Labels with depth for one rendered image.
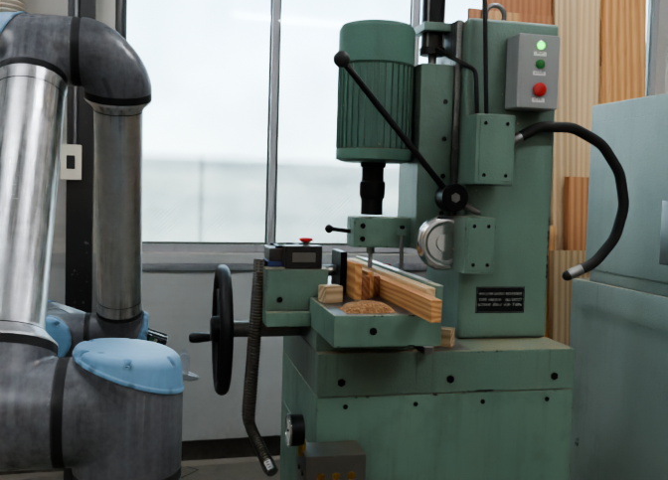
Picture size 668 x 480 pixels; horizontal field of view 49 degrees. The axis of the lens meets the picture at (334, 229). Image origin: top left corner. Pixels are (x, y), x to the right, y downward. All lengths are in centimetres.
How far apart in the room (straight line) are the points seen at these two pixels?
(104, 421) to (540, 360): 97
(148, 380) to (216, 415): 211
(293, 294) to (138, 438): 62
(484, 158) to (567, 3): 198
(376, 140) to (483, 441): 69
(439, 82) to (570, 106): 176
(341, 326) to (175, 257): 170
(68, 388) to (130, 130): 51
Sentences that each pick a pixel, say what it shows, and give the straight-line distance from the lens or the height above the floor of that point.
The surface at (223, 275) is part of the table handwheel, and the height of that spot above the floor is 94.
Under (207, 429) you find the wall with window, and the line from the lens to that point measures 314.
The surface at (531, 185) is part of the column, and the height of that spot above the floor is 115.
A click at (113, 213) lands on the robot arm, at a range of 141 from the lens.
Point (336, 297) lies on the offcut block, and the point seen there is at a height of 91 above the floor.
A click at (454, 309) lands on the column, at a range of 171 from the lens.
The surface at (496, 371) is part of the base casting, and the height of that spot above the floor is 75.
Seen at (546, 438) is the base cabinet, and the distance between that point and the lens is 172.
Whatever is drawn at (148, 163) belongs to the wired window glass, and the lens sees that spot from 304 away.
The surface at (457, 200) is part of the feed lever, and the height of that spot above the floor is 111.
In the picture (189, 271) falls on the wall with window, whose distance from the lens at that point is 299.
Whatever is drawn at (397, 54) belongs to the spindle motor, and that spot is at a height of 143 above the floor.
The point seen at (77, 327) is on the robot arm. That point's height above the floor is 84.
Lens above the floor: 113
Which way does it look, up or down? 3 degrees down
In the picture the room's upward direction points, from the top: 2 degrees clockwise
